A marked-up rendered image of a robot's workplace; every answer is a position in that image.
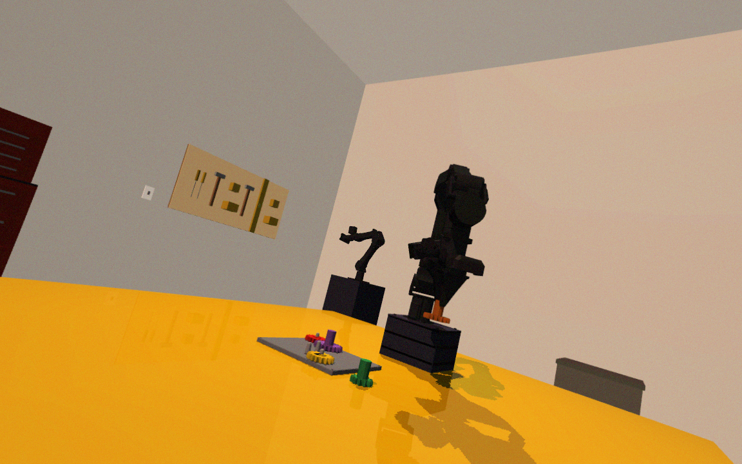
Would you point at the green gear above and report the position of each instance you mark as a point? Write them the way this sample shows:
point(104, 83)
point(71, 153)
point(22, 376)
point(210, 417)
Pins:
point(361, 378)

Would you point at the orange gear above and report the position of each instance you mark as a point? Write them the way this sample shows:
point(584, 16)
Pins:
point(436, 314)

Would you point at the purple gear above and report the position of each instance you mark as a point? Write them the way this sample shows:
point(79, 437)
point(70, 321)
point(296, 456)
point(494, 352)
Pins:
point(328, 344)

